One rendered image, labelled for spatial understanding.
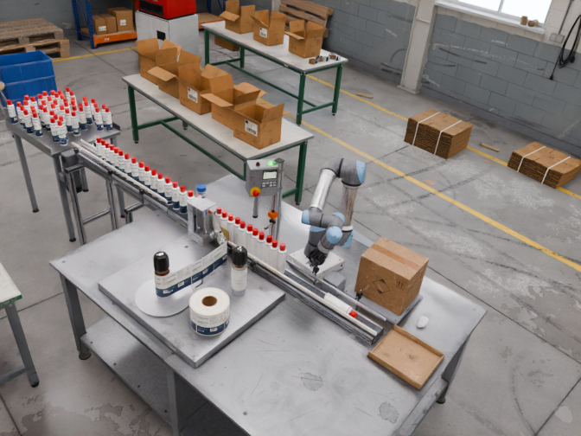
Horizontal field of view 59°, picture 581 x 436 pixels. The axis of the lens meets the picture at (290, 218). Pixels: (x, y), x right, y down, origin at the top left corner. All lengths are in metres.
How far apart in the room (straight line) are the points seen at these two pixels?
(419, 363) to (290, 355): 0.66
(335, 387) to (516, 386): 1.79
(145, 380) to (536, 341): 2.88
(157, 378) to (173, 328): 0.71
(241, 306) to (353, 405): 0.78
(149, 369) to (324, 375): 1.26
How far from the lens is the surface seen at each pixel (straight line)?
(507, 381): 4.09
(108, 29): 9.79
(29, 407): 3.75
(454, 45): 8.19
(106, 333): 3.70
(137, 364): 3.49
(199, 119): 5.06
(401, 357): 2.80
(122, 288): 3.01
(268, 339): 2.76
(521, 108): 7.83
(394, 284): 2.87
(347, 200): 2.97
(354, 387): 2.63
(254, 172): 2.87
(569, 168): 6.77
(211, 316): 2.61
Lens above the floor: 2.89
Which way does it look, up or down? 35 degrees down
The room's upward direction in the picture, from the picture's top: 5 degrees clockwise
